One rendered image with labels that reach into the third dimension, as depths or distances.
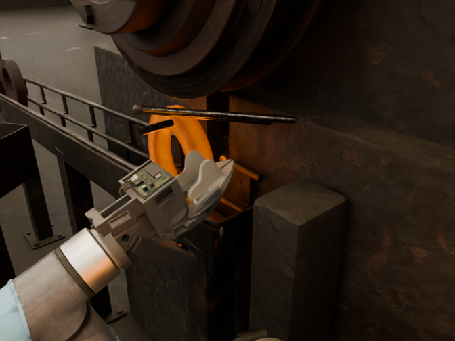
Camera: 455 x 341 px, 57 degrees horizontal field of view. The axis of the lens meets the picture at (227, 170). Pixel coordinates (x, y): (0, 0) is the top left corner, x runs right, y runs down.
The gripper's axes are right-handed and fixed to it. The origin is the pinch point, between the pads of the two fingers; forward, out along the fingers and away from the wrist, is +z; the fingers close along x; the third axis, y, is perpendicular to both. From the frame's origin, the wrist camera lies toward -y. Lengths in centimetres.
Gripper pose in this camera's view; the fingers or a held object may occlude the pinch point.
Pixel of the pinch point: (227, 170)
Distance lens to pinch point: 62.2
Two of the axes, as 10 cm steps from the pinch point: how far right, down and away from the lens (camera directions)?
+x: -6.1, -3.7, 7.1
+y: -2.8, -7.3, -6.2
